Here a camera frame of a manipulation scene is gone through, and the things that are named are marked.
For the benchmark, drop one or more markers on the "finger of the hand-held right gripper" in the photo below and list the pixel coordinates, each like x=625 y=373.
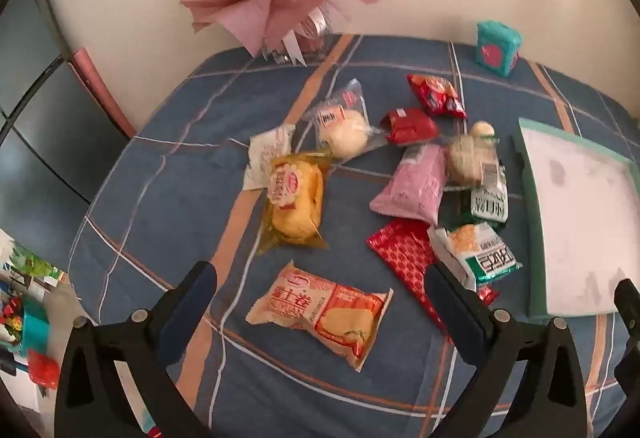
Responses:
x=629 y=303

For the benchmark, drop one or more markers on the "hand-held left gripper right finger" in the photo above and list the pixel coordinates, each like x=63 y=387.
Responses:
x=442 y=293

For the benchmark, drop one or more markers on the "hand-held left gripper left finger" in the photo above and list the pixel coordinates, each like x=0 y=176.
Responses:
x=199 y=290

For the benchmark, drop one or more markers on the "green tray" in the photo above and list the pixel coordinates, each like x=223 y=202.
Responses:
x=580 y=218

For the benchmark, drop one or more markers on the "pink snack packet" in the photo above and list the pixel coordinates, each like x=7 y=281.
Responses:
x=412 y=185

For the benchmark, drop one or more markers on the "orange swiss roll packet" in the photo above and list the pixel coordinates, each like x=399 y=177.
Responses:
x=320 y=313

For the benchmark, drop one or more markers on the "yellow cake packet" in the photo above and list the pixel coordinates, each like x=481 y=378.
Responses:
x=295 y=198

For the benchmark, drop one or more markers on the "clear round cake packet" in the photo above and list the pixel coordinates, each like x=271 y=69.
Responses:
x=342 y=133

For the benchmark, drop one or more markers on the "red printed snack packet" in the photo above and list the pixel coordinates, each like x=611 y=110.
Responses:
x=435 y=96

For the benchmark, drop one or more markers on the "white and green snack packet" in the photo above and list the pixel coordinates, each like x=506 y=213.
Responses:
x=480 y=253

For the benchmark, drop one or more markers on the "flat red patterned packet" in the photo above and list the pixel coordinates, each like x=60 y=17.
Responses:
x=405 y=248

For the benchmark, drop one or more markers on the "blue plaid tablecloth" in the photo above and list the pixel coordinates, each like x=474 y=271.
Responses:
x=175 y=198

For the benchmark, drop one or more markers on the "dark green snack packet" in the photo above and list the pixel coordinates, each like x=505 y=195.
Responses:
x=490 y=205

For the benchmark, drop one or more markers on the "clear round pastry packet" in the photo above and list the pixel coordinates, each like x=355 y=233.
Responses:
x=465 y=158

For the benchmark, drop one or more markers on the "small white snack packet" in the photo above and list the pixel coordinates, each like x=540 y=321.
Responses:
x=262 y=153

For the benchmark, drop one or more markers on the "teal plastic container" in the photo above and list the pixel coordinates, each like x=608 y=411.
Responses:
x=35 y=328

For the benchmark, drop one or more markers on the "pale jelly cup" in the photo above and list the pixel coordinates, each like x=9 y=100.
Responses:
x=481 y=129

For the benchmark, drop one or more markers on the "plain red snack packet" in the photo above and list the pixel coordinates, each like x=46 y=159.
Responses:
x=410 y=126

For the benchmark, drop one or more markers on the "colourful picture book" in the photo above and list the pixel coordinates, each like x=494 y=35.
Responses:
x=30 y=263

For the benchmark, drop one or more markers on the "red plastic toy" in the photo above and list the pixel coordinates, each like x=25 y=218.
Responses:
x=44 y=368

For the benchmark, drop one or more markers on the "teal tissue pack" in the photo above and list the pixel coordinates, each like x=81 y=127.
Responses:
x=497 y=48

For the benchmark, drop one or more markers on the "clear glass vase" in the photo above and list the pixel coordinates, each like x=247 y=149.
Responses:
x=312 y=41

